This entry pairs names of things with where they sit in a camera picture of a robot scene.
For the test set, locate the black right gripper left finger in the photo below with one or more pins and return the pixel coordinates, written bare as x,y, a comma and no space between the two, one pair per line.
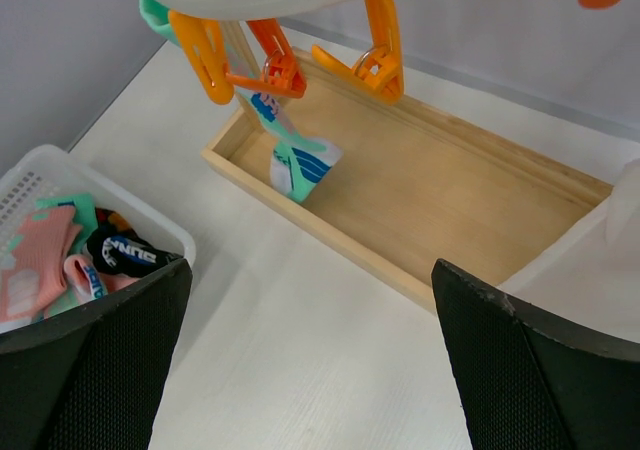
93,377

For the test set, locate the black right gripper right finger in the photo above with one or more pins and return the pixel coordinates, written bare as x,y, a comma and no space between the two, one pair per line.
530,379

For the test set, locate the pink sock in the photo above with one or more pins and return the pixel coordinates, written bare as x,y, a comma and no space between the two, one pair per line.
86,283
32,272

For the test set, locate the mint green sock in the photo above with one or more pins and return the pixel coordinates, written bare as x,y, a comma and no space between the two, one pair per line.
85,215
298,163

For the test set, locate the black blue sock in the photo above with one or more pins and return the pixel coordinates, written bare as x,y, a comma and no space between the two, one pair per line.
120,254

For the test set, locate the orange black argyle sock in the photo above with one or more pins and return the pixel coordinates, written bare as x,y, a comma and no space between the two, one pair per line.
112,221

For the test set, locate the white hanging cloth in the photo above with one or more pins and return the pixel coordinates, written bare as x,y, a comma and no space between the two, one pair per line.
590,275

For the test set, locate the white plastic basket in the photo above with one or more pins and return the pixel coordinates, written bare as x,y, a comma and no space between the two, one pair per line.
48,171

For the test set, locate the wooden rack base tray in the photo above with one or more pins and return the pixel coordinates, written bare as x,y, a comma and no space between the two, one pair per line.
414,185

